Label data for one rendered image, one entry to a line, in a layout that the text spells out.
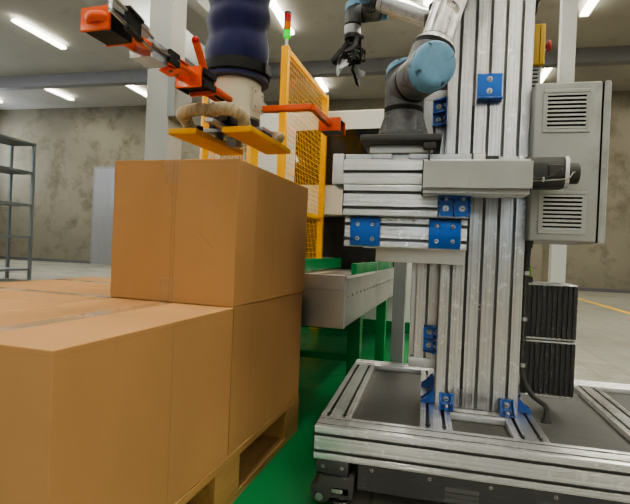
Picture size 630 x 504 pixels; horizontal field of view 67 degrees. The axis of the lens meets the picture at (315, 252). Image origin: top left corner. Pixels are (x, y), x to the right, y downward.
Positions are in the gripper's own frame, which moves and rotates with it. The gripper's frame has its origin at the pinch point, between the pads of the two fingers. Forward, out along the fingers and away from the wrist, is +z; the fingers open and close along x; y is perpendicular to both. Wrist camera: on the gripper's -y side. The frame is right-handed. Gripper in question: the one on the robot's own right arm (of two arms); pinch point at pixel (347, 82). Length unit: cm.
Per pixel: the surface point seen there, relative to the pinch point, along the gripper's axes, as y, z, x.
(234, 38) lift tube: 14, 10, -73
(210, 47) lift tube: 6, 12, -76
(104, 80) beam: -993, -312, 302
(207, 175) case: 27, 57, -89
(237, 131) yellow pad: 22, 42, -76
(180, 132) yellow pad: 4, 41, -85
